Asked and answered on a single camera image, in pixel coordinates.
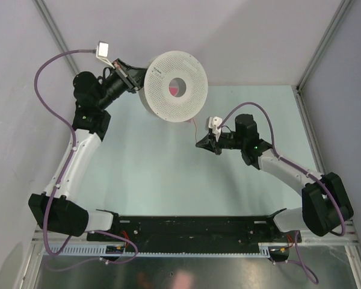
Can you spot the left aluminium corner post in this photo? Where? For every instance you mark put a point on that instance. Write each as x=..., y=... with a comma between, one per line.
x=55, y=33

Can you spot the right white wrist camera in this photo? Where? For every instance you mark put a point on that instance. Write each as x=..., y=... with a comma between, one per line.
x=214, y=125

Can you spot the aluminium corner post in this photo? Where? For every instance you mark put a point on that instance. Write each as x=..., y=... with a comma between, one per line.
x=334, y=25
x=55, y=33

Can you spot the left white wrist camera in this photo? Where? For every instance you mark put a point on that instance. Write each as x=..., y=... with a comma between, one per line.
x=102, y=49

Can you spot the right aluminium corner post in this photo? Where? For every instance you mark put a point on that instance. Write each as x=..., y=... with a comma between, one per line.
x=334, y=25

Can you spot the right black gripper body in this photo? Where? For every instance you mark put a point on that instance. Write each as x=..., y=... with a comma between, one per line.
x=228, y=141

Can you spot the white plastic spool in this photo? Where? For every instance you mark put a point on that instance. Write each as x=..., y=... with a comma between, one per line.
x=180, y=69

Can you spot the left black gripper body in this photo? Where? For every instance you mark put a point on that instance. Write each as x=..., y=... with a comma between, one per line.
x=118, y=68

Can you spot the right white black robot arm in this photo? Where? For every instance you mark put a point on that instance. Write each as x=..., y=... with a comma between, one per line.
x=325, y=206

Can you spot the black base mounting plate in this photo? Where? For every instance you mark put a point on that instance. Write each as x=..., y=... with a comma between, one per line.
x=262, y=228

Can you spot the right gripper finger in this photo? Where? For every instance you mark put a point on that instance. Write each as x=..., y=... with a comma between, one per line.
x=206, y=140
x=209, y=146

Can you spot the pink plastic box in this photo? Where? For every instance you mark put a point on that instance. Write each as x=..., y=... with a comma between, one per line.
x=176, y=92

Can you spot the aluminium frame rail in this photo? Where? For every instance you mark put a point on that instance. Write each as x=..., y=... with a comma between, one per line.
x=350, y=238

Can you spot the grey slotted cable duct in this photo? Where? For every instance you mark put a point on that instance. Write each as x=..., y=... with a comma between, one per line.
x=113, y=250

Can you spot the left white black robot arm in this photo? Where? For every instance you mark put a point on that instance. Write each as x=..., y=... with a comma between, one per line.
x=56, y=209

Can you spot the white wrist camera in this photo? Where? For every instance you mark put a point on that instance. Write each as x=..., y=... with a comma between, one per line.
x=102, y=49
x=214, y=125

